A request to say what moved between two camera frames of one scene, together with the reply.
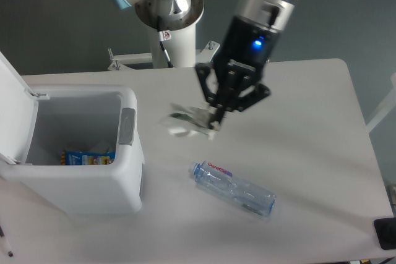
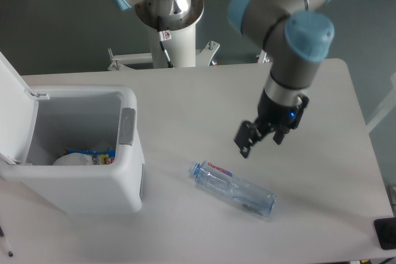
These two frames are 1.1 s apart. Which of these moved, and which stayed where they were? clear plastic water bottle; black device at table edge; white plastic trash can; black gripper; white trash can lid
Moved: black gripper
Stayed: white plastic trash can; black device at table edge; white trash can lid; clear plastic water bottle
